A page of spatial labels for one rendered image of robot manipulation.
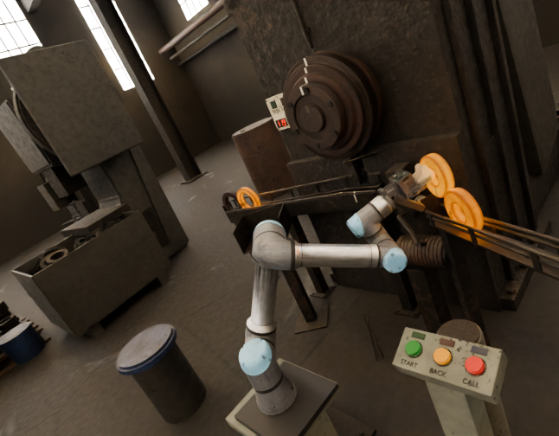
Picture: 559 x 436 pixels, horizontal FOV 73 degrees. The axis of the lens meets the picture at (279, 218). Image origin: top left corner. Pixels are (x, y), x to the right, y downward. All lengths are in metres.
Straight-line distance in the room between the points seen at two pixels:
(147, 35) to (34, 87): 9.54
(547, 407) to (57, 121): 3.72
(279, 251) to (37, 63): 3.15
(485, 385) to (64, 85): 3.71
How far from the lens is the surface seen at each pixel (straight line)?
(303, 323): 2.31
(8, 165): 11.23
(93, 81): 4.07
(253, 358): 1.37
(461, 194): 1.30
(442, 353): 1.03
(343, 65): 1.59
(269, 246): 1.17
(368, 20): 1.68
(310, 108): 1.63
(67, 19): 12.51
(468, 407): 1.09
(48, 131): 3.77
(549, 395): 1.73
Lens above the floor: 1.35
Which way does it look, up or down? 20 degrees down
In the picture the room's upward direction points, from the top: 25 degrees counter-clockwise
